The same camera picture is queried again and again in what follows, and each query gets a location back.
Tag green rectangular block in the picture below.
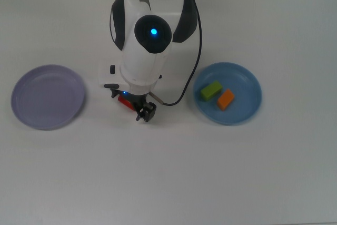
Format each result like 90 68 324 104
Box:
200 80 222 102

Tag orange rectangular block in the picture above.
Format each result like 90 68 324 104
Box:
217 89 235 112

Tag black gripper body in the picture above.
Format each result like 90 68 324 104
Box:
130 94 151 106

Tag purple plate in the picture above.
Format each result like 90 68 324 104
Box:
10 64 87 131

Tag red cylinder block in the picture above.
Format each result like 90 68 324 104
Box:
117 95 135 112

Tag blue plate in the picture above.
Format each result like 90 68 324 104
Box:
193 62 263 126

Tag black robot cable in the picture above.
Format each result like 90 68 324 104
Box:
150 0 203 106

